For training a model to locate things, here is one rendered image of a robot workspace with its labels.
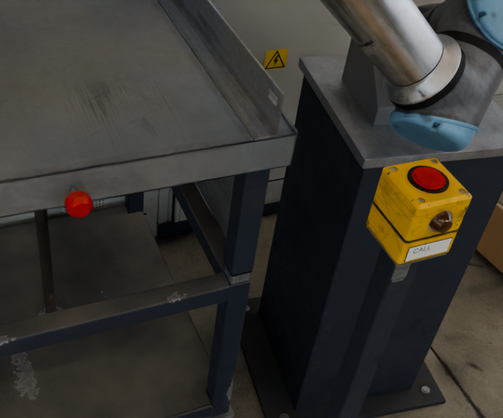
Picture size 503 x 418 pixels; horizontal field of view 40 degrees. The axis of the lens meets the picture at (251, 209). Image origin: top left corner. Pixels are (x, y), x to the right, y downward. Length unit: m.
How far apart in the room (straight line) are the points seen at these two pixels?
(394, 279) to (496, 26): 0.37
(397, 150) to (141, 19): 0.47
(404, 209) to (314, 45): 1.00
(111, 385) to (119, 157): 0.68
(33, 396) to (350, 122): 0.81
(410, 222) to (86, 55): 0.55
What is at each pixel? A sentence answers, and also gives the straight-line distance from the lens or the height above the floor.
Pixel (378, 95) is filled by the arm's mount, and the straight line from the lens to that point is 1.19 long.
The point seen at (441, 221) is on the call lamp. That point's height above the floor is 0.88.
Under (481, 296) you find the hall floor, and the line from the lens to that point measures 2.08.
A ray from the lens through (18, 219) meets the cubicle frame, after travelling 1.83.
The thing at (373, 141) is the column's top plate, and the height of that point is 0.75.
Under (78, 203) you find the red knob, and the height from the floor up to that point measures 0.83.
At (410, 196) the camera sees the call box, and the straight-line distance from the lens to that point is 0.82.
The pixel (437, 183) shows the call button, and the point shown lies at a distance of 0.84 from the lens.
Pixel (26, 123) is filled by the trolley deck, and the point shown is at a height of 0.85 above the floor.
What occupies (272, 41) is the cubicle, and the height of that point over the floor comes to 0.60.
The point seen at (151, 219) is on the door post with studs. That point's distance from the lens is 1.94.
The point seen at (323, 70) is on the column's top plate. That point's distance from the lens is 1.33.
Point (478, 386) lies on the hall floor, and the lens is 1.86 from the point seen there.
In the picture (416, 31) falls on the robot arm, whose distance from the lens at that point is 0.92.
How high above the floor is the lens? 1.40
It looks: 41 degrees down
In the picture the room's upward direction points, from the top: 9 degrees clockwise
